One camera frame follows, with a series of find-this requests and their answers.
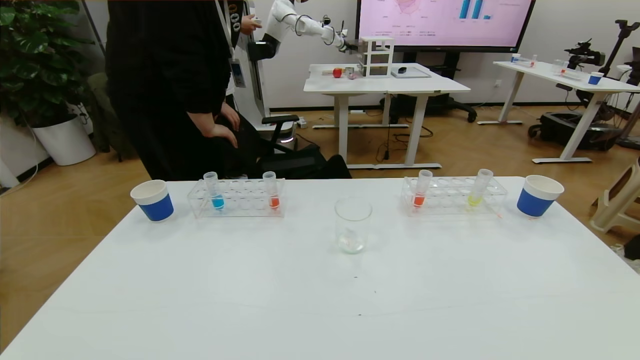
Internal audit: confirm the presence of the white plant pot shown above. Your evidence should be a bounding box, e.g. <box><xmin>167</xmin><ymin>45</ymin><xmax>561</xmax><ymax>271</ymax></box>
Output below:
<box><xmin>31</xmin><ymin>112</ymin><xmax>97</xmax><ymax>167</ymax></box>

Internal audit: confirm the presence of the black office chair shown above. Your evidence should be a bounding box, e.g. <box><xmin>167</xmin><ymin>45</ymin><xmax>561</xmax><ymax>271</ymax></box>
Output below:
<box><xmin>220</xmin><ymin>114</ymin><xmax>352</xmax><ymax>180</ymax></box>

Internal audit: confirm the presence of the large TV screen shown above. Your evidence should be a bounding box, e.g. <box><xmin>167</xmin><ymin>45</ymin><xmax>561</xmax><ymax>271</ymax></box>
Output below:
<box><xmin>355</xmin><ymin>0</ymin><xmax>537</xmax><ymax>53</ymax></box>

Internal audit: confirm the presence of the white clear drawer unit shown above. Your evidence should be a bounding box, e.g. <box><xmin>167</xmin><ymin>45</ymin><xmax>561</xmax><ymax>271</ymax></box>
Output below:
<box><xmin>358</xmin><ymin>35</ymin><xmax>395</xmax><ymax>78</ymax></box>

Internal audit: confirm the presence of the person in black clothes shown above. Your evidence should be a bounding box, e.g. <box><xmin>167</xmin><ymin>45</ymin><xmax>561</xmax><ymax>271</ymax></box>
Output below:
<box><xmin>105</xmin><ymin>0</ymin><xmax>261</xmax><ymax>182</ymax></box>

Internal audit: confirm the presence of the clear acrylic tube rack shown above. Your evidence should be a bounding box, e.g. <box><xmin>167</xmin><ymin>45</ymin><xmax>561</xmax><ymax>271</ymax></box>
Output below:
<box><xmin>401</xmin><ymin>176</ymin><xmax>508</xmax><ymax>217</ymax></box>
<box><xmin>187</xmin><ymin>178</ymin><xmax>286</xmax><ymax>219</ymax></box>

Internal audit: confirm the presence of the white standing desk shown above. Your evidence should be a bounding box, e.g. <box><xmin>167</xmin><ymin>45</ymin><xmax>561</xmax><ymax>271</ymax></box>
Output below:
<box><xmin>303</xmin><ymin>62</ymin><xmax>472</xmax><ymax>170</ymax></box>
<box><xmin>477</xmin><ymin>60</ymin><xmax>640</xmax><ymax>164</ymax></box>

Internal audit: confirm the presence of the blue pigment test tube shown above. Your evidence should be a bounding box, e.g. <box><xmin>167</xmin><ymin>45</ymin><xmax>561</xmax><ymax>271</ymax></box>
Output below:
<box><xmin>203</xmin><ymin>171</ymin><xmax>225</xmax><ymax>211</ymax></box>

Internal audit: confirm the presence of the grey flat pad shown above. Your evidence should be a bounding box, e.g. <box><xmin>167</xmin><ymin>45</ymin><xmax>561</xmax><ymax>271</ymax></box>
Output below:
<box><xmin>390</xmin><ymin>67</ymin><xmax>432</xmax><ymax>79</ymax></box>

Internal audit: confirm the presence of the black wheeled robot base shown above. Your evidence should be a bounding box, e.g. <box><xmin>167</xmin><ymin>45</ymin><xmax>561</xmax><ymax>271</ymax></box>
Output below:
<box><xmin>528</xmin><ymin>111</ymin><xmax>623</xmax><ymax>152</ymax></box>

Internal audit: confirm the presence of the black tall stand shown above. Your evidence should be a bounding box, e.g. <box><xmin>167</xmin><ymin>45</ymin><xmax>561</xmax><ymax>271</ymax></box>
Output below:
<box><xmin>600</xmin><ymin>19</ymin><xmax>640</xmax><ymax>86</ymax></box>

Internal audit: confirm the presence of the person in white shirt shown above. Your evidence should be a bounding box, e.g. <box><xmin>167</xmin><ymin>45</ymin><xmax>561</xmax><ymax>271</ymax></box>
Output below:
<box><xmin>239</xmin><ymin>14</ymin><xmax>263</xmax><ymax>36</ymax></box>

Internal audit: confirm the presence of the black camera rig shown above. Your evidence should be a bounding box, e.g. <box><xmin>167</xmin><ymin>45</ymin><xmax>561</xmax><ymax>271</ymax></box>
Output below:
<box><xmin>564</xmin><ymin>39</ymin><xmax>607</xmax><ymax>71</ymax></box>

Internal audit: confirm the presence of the clear glass beaker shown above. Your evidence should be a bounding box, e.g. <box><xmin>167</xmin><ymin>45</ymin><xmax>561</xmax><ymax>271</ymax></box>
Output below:
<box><xmin>334</xmin><ymin>197</ymin><xmax>374</xmax><ymax>255</ymax></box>

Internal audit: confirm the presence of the white blue ID badge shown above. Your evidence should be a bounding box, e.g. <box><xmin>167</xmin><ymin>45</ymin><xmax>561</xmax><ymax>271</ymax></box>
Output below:
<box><xmin>228</xmin><ymin>57</ymin><xmax>247</xmax><ymax>89</ymax></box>

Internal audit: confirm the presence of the blue white paper cup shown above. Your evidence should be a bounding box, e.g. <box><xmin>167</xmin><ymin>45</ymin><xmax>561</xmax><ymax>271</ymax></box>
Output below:
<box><xmin>516</xmin><ymin>175</ymin><xmax>565</xmax><ymax>219</ymax></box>
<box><xmin>130</xmin><ymin>179</ymin><xmax>175</xmax><ymax>223</ymax></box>

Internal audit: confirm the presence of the olive green jacket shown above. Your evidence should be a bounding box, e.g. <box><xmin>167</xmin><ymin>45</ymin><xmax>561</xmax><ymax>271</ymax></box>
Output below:
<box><xmin>87</xmin><ymin>72</ymin><xmax>126</xmax><ymax>153</ymax></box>

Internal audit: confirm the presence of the green potted plant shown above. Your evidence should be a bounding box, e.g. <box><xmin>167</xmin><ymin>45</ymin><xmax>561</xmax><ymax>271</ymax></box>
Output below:
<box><xmin>0</xmin><ymin>0</ymin><xmax>95</xmax><ymax>127</ymax></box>

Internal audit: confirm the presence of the beige plastic stool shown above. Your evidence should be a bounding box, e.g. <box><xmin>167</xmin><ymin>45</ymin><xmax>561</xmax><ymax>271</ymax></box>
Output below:
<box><xmin>590</xmin><ymin>157</ymin><xmax>640</xmax><ymax>234</ymax></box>

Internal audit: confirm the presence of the red pigment test tube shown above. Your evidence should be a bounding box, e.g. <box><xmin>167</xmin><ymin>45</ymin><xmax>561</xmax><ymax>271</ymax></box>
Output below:
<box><xmin>412</xmin><ymin>169</ymin><xmax>434</xmax><ymax>208</ymax></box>
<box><xmin>262</xmin><ymin>171</ymin><xmax>280</xmax><ymax>210</ymax></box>

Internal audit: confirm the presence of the black TV stand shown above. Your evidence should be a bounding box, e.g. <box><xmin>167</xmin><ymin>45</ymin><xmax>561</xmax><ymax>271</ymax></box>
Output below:
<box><xmin>380</xmin><ymin>50</ymin><xmax>478</xmax><ymax>123</ymax></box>

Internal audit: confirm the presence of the yellow pigment test tube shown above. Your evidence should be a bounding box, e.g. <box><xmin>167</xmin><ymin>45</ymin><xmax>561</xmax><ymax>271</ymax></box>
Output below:
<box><xmin>467</xmin><ymin>168</ymin><xmax>494</xmax><ymax>208</ymax></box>

